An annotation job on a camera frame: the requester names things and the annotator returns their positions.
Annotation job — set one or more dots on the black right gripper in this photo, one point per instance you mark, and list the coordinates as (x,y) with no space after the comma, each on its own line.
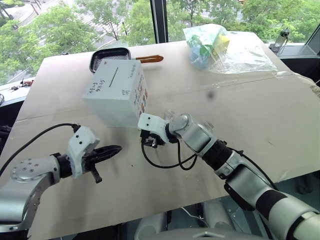
(150,140)

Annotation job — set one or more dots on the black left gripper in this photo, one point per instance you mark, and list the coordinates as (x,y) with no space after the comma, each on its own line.
(92,160)

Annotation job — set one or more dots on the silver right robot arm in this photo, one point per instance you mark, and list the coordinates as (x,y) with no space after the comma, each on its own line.
(197,135)

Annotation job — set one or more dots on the white cardboard box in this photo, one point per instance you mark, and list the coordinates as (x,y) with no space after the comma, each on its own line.
(115,100)

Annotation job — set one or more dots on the colourful packets in bag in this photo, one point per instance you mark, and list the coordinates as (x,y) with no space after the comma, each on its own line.
(205,47)

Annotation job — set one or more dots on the grey robot torso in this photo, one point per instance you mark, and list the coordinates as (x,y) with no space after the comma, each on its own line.
(212,235)

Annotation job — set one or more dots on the clear plastic bag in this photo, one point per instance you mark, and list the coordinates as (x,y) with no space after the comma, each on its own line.
(245,57)

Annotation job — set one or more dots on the black webcam on stand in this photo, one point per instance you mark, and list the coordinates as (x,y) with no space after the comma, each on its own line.
(284,33)

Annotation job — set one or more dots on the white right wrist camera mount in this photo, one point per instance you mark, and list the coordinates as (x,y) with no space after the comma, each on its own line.
(150,122)

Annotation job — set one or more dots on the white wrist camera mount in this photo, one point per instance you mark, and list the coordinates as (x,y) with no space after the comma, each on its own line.
(80,142)
(150,122)

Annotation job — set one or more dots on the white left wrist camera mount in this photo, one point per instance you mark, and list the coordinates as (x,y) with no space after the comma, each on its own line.
(80,142)

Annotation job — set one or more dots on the dark window frame post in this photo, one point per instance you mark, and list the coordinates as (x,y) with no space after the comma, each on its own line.
(158,20)

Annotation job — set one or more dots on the dark window frame corner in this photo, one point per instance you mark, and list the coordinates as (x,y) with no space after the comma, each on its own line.
(312,42)

